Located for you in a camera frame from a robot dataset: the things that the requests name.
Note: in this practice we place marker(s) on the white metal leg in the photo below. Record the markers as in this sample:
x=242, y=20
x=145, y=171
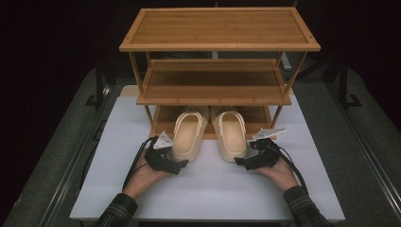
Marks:
x=286, y=61

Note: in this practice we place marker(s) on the beige foam clog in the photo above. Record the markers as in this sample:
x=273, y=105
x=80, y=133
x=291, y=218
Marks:
x=189, y=135
x=231, y=135

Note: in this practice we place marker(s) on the tan wooden board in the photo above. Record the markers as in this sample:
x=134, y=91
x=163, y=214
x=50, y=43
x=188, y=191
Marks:
x=130, y=90

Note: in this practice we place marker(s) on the three-tier wooden shoe rack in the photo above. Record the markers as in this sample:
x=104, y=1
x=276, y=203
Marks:
x=217, y=30

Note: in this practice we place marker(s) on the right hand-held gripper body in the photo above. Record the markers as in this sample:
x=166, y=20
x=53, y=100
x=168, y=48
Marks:
x=265, y=154

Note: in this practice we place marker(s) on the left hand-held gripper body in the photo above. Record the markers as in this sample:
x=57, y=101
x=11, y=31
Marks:
x=160, y=157

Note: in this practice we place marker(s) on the person's right hand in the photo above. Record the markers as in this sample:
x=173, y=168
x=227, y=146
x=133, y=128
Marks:
x=280, y=176

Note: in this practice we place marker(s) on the black metal stand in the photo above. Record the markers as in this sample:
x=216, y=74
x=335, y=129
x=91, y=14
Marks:
x=99, y=85
x=345, y=88

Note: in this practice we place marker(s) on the person's left hand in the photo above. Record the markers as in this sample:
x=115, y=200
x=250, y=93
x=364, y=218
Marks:
x=142, y=178

